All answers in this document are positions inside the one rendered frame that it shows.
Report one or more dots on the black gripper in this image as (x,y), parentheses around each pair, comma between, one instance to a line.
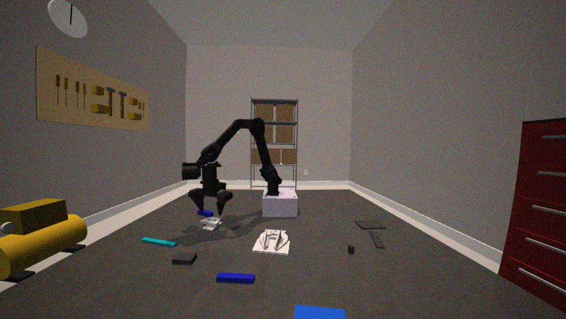
(210,189)

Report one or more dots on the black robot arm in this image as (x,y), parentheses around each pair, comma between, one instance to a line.
(192,171)

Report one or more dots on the blue flat rectangular plate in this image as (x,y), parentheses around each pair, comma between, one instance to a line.
(305,312)

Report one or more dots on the cyan flat bar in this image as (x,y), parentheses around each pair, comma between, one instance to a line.
(159,242)

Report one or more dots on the blue rectangular bar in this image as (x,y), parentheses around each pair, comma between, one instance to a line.
(236,278)

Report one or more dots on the blue rectangular block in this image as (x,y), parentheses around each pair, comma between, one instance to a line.
(206,213)

